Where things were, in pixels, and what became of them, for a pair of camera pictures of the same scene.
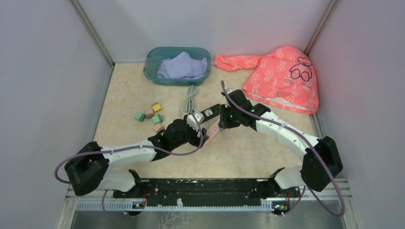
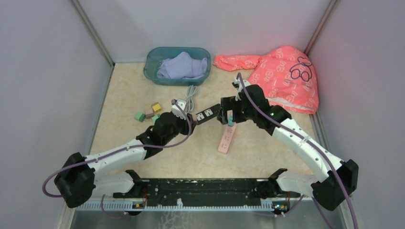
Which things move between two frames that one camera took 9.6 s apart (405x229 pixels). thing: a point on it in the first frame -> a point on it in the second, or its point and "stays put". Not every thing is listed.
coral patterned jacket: x=285 y=78 stays put
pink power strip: x=212 y=130 -> x=223 y=146
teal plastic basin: x=156 y=54 stays put
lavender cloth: x=182 y=66 stays put
